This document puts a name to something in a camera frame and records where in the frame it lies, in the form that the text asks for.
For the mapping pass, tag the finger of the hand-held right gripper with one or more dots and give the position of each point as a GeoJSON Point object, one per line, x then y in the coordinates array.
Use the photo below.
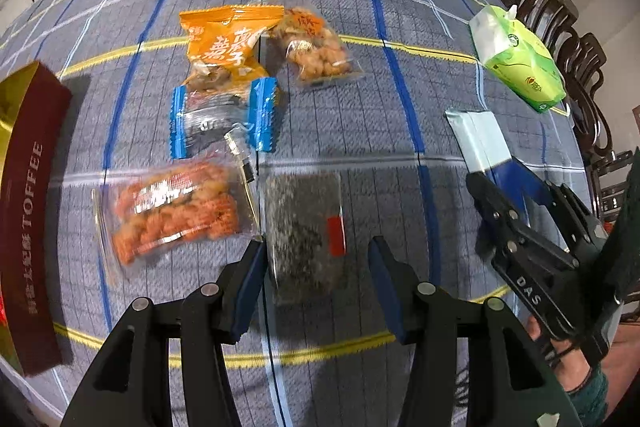
{"type": "Point", "coordinates": [525, 179]}
{"type": "Point", "coordinates": [495, 207]}

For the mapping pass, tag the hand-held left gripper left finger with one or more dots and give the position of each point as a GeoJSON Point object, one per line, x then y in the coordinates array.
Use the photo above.
{"type": "Point", "coordinates": [250, 292]}

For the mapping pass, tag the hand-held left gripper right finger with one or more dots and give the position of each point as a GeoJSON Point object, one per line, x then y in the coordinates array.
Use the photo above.
{"type": "Point", "coordinates": [390, 292]}

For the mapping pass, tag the pale blue snack packet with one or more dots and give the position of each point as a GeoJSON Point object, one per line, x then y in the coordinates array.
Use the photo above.
{"type": "Point", "coordinates": [475, 137]}

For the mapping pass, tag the clear packet of dark seaweed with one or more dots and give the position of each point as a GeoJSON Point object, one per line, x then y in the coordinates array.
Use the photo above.
{"type": "Point", "coordinates": [305, 232]}

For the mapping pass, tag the dark red gold tin box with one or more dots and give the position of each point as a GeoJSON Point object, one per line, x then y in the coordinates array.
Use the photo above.
{"type": "Point", "coordinates": [30, 207]}

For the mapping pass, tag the orange snack packet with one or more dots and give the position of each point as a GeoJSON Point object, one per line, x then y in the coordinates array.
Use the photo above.
{"type": "Point", "coordinates": [220, 42]}

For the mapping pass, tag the person's right forearm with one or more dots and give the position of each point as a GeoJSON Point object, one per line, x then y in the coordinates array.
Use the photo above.
{"type": "Point", "coordinates": [592, 389]}

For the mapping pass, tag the person's right hand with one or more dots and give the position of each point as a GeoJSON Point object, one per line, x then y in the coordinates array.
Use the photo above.
{"type": "Point", "coordinates": [575, 372]}

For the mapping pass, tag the dark wooden chair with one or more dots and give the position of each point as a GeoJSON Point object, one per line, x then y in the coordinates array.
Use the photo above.
{"type": "Point", "coordinates": [590, 107]}
{"type": "Point", "coordinates": [540, 2]}

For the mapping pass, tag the clear packet of orange twists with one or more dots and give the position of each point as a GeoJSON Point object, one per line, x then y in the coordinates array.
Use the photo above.
{"type": "Point", "coordinates": [170, 212]}

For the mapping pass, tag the green tissue pack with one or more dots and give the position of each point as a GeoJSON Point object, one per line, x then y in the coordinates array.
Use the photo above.
{"type": "Point", "coordinates": [520, 62]}

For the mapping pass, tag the clear packet with blue ends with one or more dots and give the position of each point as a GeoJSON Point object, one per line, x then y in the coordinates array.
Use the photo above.
{"type": "Point", "coordinates": [215, 122]}

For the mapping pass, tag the clear packet of brown nuts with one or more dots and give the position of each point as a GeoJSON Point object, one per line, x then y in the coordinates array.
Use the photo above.
{"type": "Point", "coordinates": [315, 52]}

